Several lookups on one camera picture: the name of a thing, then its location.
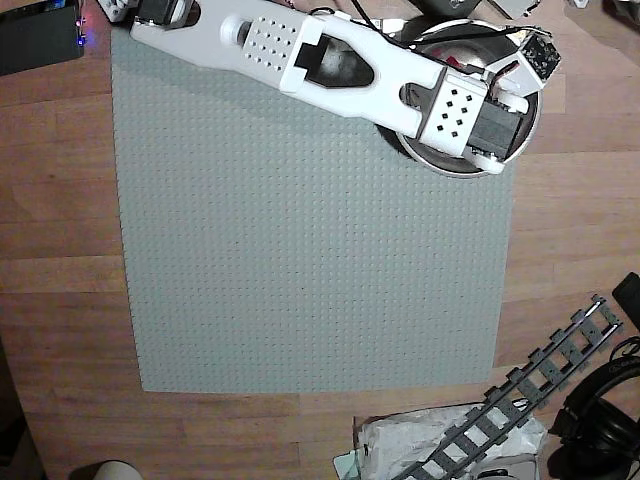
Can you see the teal paper sheet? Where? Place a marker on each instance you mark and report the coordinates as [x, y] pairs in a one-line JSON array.
[[347, 465]]

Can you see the stainless steel bowl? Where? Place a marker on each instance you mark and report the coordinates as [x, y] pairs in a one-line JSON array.
[[450, 162]]

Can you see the black headphones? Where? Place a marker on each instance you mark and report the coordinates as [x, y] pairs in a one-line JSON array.
[[600, 415]]

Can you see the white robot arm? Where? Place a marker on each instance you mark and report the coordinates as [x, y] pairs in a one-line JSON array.
[[340, 65]]

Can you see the grey plastic part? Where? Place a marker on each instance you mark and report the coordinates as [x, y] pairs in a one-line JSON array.
[[515, 7]]

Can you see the clear crumpled plastic bag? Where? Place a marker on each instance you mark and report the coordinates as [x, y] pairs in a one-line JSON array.
[[415, 435]]

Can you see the white paper sheet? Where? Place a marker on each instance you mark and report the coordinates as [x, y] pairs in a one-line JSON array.
[[390, 24]]

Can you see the grey lego train track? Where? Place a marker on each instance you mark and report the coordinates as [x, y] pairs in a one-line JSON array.
[[545, 372]]

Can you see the dark grey bin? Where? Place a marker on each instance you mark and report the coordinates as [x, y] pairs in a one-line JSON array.
[[442, 5]]

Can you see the white round cup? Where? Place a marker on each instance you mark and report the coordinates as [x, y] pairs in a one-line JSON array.
[[102, 471]]

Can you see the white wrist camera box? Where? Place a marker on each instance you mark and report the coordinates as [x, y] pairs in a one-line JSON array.
[[540, 52]]

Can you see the black bag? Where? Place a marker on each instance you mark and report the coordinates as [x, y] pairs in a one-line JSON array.
[[622, 10]]

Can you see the black electronics box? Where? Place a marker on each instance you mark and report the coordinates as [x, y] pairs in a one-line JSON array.
[[35, 35]]

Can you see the grey studded lego baseplate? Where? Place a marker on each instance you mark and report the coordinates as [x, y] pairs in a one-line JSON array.
[[310, 260]]

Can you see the black flat device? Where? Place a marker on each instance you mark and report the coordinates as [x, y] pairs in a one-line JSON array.
[[628, 295]]

